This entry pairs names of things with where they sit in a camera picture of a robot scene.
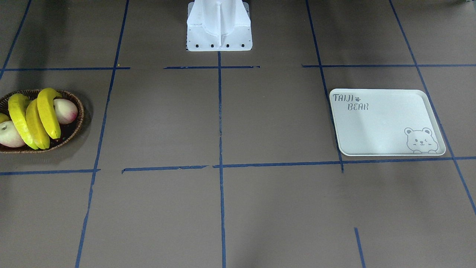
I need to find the yellow banana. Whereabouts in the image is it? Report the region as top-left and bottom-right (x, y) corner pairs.
(7, 93), (39, 150)
(26, 99), (51, 150)
(37, 88), (62, 140)

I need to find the brown wicker basket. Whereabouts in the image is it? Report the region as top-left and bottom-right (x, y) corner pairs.
(0, 89), (85, 154)

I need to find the white bear tray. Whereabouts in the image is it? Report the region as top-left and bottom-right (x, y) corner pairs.
(329, 89), (447, 156)

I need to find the pink white peach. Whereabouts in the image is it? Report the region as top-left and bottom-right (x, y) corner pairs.
(53, 99), (78, 124)

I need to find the pink white apple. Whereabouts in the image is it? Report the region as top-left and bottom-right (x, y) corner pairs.
(0, 120), (26, 148)

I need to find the yellow starfruit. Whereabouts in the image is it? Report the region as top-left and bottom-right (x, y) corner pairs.
(0, 113), (10, 124)

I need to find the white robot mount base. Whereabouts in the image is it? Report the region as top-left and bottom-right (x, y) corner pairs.
(186, 0), (253, 51)

